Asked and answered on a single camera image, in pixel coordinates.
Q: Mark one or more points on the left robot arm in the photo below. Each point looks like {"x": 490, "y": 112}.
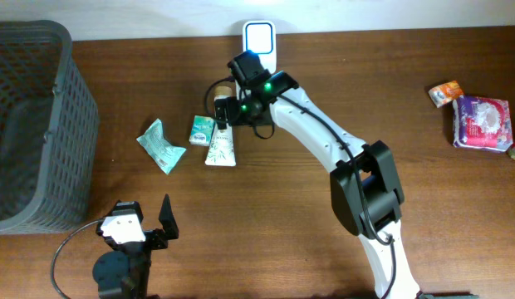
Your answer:
{"x": 124, "y": 271}

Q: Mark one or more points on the grey plastic mesh basket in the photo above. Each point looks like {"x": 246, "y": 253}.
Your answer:
{"x": 49, "y": 123}

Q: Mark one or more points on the white green tube brown cap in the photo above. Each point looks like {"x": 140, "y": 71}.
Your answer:
{"x": 221, "y": 149}

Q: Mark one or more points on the teal wet wipe pouch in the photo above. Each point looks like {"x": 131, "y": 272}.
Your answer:
{"x": 163, "y": 153}

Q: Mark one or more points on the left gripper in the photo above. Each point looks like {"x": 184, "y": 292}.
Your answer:
{"x": 158, "y": 239}

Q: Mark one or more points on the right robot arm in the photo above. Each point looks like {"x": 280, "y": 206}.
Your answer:
{"x": 366, "y": 192}

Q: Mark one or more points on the purple white tissue pack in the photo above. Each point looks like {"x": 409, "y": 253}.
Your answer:
{"x": 482, "y": 123}

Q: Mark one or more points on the small orange tissue pack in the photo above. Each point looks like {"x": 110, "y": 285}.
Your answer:
{"x": 445, "y": 93}

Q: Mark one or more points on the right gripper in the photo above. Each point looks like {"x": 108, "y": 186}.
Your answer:
{"x": 232, "y": 111}

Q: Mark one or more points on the small teal tissue pack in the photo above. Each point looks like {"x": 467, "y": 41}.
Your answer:
{"x": 202, "y": 131}

